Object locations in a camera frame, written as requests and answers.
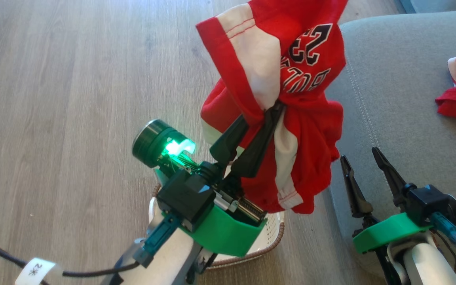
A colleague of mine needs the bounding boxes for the red white numbered jersey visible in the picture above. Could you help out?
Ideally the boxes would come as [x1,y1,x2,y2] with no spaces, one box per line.
[195,0,350,215]

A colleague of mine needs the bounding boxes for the dark blue-grey furniture edge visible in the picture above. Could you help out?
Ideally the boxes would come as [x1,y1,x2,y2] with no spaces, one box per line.
[398,0,456,15]

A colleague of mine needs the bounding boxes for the white laundry basket brown rim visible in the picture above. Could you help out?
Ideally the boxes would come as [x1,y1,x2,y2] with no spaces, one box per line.
[148,182,285,270]

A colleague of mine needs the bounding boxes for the teal camera plug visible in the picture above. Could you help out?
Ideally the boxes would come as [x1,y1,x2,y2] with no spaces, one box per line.
[429,211,456,245]
[133,213,182,269]

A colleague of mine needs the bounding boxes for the grey fabric sofa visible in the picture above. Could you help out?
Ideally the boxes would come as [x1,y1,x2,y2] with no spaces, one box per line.
[325,9,456,278]

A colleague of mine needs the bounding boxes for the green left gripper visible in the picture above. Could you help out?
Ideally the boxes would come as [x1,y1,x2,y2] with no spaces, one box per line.
[131,101,287,257]

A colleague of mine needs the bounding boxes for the teal left camera plug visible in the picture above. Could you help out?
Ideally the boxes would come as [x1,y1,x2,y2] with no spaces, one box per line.
[133,213,182,269]

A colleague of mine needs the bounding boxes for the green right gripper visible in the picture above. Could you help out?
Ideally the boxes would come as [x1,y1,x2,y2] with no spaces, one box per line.
[339,147,456,255]

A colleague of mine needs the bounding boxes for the white left cable label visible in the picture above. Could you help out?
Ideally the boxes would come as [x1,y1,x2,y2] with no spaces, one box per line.
[14,258,64,285]

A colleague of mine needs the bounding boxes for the teal right camera plug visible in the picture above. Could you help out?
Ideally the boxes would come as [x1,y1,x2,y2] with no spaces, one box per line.
[429,211,456,245]

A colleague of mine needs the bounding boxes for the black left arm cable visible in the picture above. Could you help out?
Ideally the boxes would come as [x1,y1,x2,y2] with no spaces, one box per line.
[0,244,142,278]

